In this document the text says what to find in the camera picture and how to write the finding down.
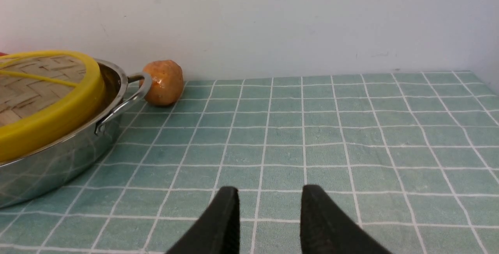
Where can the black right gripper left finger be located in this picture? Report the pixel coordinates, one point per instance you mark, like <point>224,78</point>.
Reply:
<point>217,231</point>

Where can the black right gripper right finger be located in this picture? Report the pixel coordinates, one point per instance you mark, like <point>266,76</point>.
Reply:
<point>327,229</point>

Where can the bamboo steamer lid yellow rim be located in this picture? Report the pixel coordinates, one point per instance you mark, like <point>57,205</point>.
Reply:
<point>45,95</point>

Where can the stainless steel pot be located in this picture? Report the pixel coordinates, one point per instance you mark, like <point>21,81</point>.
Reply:
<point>51,167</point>

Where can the green checkered tablecloth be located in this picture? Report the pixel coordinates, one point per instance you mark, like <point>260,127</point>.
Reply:
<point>411,157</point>

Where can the brown potato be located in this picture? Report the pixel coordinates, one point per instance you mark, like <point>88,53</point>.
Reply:
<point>167,82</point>

